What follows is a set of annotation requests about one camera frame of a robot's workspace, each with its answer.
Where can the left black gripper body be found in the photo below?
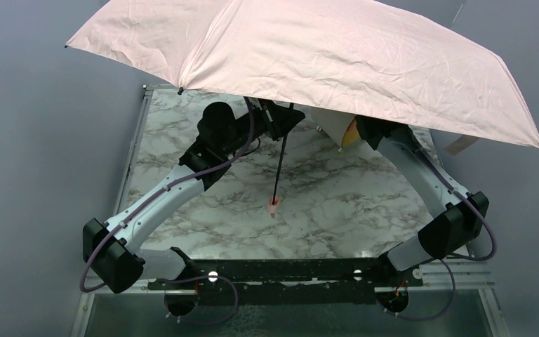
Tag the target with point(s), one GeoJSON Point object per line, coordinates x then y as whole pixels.
{"type": "Point", "coordinates": [281, 121]}

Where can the pink folding umbrella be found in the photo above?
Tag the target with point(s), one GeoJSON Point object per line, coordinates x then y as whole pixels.
{"type": "Point", "coordinates": [359, 57]}

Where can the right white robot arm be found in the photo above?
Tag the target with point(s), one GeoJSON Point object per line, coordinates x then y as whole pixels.
{"type": "Point", "coordinates": [457, 214]}

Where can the aluminium table frame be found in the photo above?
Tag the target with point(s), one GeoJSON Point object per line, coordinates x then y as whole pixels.
{"type": "Point", "coordinates": [113, 248]}

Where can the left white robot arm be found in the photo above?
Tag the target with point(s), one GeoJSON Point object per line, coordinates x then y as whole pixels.
{"type": "Point", "coordinates": [112, 248]}

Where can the beige cylindrical umbrella stand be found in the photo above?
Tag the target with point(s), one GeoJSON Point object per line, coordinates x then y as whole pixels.
{"type": "Point", "coordinates": [341, 127]}

